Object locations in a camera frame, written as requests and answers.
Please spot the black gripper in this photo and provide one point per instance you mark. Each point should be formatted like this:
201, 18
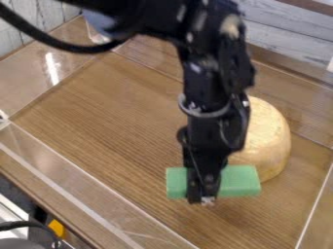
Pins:
215, 104

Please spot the green rectangular block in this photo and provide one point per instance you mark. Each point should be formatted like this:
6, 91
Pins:
239, 181

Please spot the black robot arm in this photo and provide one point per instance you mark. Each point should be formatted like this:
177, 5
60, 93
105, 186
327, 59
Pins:
207, 32

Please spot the brown wooden bowl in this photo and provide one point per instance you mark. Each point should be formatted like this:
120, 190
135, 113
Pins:
267, 145

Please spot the yellow black device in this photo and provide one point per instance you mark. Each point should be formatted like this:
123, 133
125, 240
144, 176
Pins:
44, 218

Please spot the clear acrylic tray wall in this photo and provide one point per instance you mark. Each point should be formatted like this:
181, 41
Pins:
103, 218

